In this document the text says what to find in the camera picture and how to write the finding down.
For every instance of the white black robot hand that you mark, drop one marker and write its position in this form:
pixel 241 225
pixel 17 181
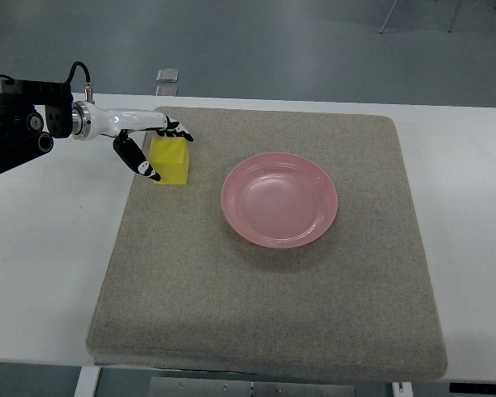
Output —
pixel 90 121

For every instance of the yellow foam block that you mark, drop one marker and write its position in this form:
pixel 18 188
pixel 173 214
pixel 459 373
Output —
pixel 169 157

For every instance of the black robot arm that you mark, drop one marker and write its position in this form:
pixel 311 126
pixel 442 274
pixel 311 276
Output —
pixel 34 113

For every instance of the pink plate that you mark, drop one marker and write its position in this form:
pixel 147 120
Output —
pixel 279 200

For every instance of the clear floor socket cover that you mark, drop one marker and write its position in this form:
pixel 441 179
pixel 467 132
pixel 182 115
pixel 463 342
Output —
pixel 166 82

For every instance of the beige felt mat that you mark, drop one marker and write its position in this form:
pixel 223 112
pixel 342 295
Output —
pixel 183 290

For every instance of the metal table crossbar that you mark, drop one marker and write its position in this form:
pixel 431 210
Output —
pixel 167 386

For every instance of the black label strip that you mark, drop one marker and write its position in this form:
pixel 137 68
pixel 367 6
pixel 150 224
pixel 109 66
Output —
pixel 472 388

